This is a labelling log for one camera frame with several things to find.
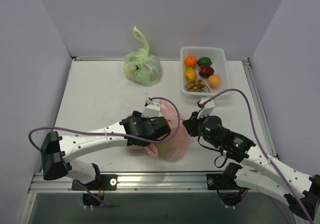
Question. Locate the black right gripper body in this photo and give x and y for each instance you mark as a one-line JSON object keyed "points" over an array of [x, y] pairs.
{"points": [[189, 128]]}

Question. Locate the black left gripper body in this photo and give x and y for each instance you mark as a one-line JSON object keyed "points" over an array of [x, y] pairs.
{"points": [[162, 127]]}

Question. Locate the pink plastic bag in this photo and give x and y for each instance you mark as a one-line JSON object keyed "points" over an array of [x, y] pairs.
{"points": [[174, 149]]}

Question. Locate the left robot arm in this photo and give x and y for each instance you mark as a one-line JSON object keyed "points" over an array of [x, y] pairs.
{"points": [[60, 153]]}

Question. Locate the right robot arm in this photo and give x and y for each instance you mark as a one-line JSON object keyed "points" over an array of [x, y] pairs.
{"points": [[251, 167]]}

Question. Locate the peach fruit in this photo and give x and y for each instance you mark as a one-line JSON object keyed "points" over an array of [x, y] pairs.
{"points": [[214, 81]]}

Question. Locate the green plastic bag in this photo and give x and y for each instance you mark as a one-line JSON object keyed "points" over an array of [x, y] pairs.
{"points": [[141, 66]]}

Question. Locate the orange fruit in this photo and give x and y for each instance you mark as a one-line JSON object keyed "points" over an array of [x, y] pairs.
{"points": [[190, 61]]}

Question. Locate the brown longan bunch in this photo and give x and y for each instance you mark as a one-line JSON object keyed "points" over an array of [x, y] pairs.
{"points": [[197, 85]]}

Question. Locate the yellow green mango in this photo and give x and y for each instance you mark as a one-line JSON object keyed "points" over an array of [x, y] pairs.
{"points": [[189, 73]]}

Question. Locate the dark red apple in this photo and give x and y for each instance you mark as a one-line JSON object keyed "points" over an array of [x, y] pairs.
{"points": [[206, 71]]}

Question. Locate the green lime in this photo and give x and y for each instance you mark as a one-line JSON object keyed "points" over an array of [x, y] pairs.
{"points": [[204, 61]]}

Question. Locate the white plastic basket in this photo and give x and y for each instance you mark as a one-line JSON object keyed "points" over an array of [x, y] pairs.
{"points": [[219, 64]]}

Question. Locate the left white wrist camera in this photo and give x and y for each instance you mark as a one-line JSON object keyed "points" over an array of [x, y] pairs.
{"points": [[152, 108]]}

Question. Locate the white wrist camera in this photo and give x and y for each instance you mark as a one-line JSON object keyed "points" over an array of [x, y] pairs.
{"points": [[206, 106], [152, 108]]}

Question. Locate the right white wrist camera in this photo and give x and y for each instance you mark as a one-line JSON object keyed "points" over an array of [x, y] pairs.
{"points": [[206, 106]]}

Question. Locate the aluminium front rail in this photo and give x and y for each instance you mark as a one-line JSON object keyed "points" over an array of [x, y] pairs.
{"points": [[130, 182]]}

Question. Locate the aluminium rail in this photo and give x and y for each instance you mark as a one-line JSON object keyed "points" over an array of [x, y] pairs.
{"points": [[259, 107], [130, 182]]}

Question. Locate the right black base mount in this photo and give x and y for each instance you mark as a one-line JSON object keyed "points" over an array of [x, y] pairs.
{"points": [[230, 194]]}

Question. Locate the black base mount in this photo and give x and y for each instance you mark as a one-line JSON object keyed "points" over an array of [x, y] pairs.
{"points": [[230, 194], [94, 192]]}

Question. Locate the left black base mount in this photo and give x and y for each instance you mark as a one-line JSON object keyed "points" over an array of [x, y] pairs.
{"points": [[94, 192]]}

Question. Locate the aluminium right side rail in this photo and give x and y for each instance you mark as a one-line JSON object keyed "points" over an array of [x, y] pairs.
{"points": [[259, 107]]}

